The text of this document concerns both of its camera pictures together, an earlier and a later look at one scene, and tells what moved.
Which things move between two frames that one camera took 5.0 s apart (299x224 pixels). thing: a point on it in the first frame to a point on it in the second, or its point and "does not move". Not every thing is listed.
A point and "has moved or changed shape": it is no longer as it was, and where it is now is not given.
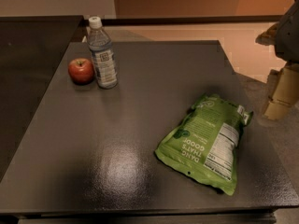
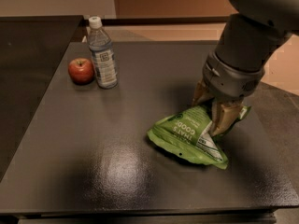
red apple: [80, 71] does not move
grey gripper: [289, 38] to [231, 79]
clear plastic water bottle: [101, 46] does not move
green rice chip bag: [205, 142] has moved or changed shape
